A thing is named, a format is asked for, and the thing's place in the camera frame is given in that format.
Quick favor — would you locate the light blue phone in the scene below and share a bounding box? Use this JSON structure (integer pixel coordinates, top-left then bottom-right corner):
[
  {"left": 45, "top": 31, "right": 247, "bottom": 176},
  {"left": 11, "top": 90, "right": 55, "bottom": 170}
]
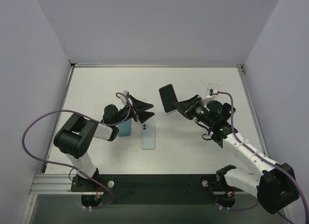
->
[{"left": 141, "top": 124, "right": 156, "bottom": 150}]

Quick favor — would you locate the beige cased phone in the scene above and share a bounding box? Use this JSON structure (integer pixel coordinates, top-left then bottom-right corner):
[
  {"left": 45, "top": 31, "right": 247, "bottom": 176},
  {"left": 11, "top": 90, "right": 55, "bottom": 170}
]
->
[{"left": 159, "top": 84, "right": 178, "bottom": 114}]

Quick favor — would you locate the teal phone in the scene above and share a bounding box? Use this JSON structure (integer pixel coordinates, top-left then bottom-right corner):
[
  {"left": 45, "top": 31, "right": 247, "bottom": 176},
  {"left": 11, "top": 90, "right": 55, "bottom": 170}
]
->
[{"left": 118, "top": 119, "right": 131, "bottom": 137}]

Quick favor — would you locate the clear phone case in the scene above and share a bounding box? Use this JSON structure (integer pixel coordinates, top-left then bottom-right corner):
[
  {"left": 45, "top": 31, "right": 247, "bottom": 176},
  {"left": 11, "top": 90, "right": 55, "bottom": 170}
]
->
[{"left": 202, "top": 83, "right": 220, "bottom": 100}]

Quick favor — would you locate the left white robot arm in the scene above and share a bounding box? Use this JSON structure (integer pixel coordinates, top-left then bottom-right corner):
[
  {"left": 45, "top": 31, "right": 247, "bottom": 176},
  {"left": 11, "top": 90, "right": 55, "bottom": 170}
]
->
[{"left": 54, "top": 94, "right": 155, "bottom": 191}]

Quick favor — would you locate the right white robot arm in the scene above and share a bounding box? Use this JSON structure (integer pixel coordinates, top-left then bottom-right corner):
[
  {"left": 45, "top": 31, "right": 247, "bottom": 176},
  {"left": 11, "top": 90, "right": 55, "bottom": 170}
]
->
[{"left": 172, "top": 95, "right": 300, "bottom": 214}]

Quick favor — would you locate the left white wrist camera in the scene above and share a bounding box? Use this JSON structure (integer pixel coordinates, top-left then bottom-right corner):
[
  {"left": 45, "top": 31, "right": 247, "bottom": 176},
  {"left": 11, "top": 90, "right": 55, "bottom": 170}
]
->
[{"left": 120, "top": 91, "right": 129, "bottom": 105}]

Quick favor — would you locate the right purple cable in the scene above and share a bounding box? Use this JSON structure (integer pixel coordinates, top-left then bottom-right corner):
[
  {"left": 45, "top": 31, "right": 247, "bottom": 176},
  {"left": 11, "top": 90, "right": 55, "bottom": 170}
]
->
[{"left": 216, "top": 91, "right": 306, "bottom": 224}]

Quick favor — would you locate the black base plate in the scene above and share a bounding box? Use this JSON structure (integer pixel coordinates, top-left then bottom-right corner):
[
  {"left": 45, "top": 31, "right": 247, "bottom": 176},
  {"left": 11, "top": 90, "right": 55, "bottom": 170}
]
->
[{"left": 70, "top": 174, "right": 236, "bottom": 207}]

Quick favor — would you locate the aluminium front rail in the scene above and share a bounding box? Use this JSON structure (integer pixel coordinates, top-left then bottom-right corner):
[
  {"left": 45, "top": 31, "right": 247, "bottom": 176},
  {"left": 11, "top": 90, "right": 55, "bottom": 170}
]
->
[{"left": 28, "top": 173, "right": 289, "bottom": 196}]

